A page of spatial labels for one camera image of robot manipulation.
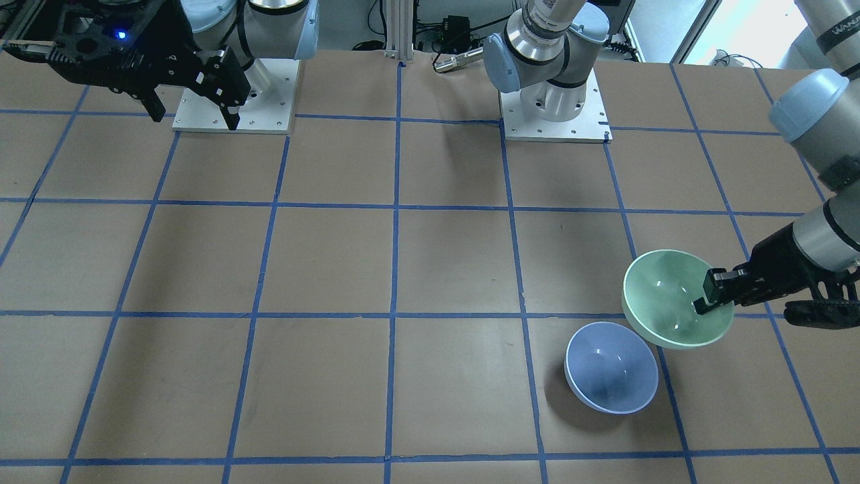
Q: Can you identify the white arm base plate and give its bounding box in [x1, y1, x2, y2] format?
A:
[172, 58, 300, 134]
[499, 70, 613, 143]

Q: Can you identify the blue ceramic bowl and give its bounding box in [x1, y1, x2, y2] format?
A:
[563, 321, 658, 415]

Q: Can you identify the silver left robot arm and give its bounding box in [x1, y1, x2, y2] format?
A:
[482, 1, 858, 329]

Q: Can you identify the green ceramic bowl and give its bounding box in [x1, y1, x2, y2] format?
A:
[621, 250, 735, 350]

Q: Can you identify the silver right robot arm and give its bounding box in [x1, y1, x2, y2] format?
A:
[3, 1, 319, 134]

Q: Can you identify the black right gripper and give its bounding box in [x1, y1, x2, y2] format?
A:
[3, 1, 250, 131]

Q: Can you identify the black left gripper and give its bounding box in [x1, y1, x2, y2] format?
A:
[693, 225, 859, 330]

